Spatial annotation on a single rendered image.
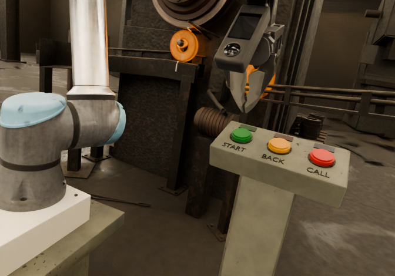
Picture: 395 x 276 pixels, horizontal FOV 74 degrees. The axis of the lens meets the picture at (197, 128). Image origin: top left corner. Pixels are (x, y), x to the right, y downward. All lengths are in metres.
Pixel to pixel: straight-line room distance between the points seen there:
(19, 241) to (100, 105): 0.32
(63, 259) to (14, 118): 0.30
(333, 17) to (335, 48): 0.71
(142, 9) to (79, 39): 1.10
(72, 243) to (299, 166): 0.51
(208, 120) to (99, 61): 0.60
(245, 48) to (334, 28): 7.04
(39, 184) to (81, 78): 0.25
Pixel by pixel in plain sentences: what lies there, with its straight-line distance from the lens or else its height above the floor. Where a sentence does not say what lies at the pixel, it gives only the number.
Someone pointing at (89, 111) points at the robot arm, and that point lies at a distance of 0.67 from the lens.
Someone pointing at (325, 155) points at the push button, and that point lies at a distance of 0.51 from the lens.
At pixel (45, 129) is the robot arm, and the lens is 0.62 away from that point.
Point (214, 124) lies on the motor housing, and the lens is 1.15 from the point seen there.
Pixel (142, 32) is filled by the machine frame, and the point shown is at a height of 0.84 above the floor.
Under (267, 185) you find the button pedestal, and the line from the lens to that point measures 0.51.
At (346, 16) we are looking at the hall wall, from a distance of 7.46.
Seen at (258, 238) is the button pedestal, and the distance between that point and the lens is 0.56.
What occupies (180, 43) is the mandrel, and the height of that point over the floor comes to 0.81.
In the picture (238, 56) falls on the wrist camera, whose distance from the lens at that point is 0.38.
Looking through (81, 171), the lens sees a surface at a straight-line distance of 1.70.
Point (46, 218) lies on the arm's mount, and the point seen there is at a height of 0.37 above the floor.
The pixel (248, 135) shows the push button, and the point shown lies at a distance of 0.52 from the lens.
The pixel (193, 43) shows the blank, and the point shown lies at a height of 0.81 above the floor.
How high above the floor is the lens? 0.73
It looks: 14 degrees down
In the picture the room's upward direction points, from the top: 9 degrees clockwise
